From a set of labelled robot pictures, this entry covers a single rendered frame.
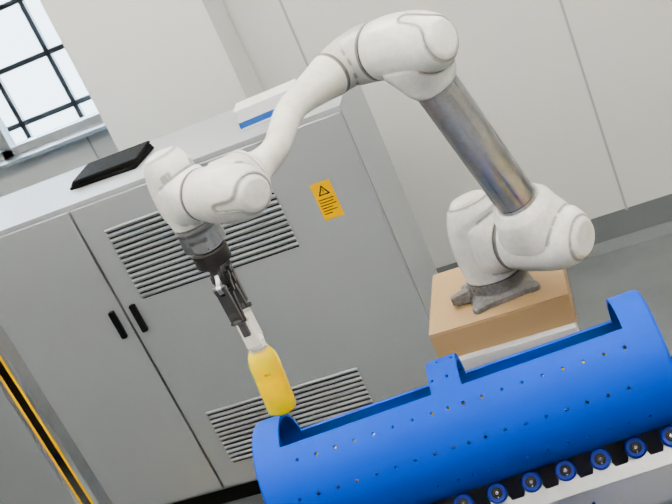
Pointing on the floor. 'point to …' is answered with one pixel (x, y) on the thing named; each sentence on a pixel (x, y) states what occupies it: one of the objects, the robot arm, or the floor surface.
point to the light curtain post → (47, 427)
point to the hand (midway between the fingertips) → (249, 329)
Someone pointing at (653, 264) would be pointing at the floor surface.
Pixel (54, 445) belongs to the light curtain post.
